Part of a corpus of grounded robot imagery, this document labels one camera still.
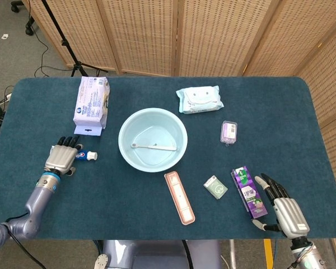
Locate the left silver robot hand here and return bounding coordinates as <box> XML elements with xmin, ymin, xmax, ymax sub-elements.
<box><xmin>43</xmin><ymin>136</ymin><xmax>84</xmax><ymax>177</ymax></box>

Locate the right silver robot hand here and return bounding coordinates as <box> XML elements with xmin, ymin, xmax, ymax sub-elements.
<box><xmin>251</xmin><ymin>173</ymin><xmax>311</xmax><ymax>239</ymax></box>

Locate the blue white toothpaste tube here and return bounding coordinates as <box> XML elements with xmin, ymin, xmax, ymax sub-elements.
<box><xmin>74</xmin><ymin>150</ymin><xmax>99</xmax><ymax>162</ymax></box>

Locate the white toothbrush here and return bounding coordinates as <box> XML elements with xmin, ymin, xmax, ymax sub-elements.
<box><xmin>130</xmin><ymin>142</ymin><xmax>178</xmax><ymax>151</ymax></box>

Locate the purple green carton box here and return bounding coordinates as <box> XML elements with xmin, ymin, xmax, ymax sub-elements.
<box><xmin>230</xmin><ymin>165</ymin><xmax>269</xmax><ymax>221</ymax></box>

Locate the lavender tissue pack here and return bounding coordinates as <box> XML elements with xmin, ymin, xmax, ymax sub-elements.
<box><xmin>73</xmin><ymin>76</ymin><xmax>111</xmax><ymax>137</ymax></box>

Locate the light blue plastic basin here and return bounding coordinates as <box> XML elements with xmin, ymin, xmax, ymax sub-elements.
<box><xmin>118</xmin><ymin>108</ymin><xmax>189</xmax><ymax>173</ymax></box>

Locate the pink toothbrush case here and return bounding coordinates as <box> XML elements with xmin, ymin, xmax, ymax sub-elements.
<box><xmin>164</xmin><ymin>170</ymin><xmax>196</xmax><ymax>225</ymax></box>

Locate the white table leg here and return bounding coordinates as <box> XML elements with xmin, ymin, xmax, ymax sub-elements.
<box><xmin>229</xmin><ymin>239</ymin><xmax>237</xmax><ymax>269</ymax></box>

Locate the teal table mat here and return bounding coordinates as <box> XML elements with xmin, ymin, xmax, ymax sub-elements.
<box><xmin>0</xmin><ymin>77</ymin><xmax>336</xmax><ymax>241</ymax></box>

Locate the clear purple floss box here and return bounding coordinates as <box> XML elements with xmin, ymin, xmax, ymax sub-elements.
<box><xmin>220</xmin><ymin>120</ymin><xmax>239</xmax><ymax>147</ymax></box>

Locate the black tripod stand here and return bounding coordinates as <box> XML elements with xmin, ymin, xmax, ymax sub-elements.
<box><xmin>40</xmin><ymin>0</ymin><xmax>109</xmax><ymax>78</ymax></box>

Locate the black chair base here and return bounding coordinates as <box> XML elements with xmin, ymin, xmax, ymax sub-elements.
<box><xmin>10</xmin><ymin>0</ymin><xmax>36</xmax><ymax>36</ymax></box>

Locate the grey robot torso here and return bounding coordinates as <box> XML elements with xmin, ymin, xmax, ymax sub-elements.
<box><xmin>94</xmin><ymin>239</ymin><xmax>223</xmax><ymax>269</ymax></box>

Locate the light blue wet wipes pack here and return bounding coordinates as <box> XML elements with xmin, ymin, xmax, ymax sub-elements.
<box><xmin>175</xmin><ymin>85</ymin><xmax>225</xmax><ymax>114</ymax></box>

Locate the wicker folding screen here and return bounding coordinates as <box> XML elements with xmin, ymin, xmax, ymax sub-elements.
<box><xmin>22</xmin><ymin>0</ymin><xmax>336</xmax><ymax>269</ymax></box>

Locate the black floor cable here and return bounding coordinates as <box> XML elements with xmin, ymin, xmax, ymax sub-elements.
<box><xmin>30</xmin><ymin>16</ymin><xmax>73</xmax><ymax>78</ymax></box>

